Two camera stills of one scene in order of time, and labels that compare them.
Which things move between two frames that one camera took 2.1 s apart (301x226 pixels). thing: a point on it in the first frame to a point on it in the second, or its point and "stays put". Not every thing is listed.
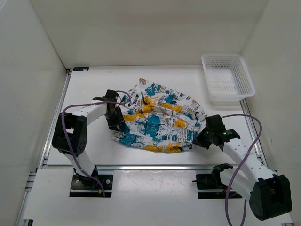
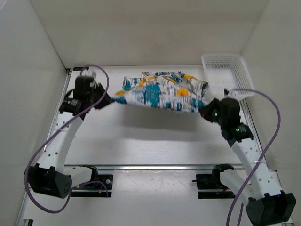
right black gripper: x=199 y=140 to x=206 y=110
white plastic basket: x=227 y=78 stays put
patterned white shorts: x=159 y=120 to x=169 y=90
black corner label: x=81 y=68 stays put
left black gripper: x=112 y=125 to x=106 y=100
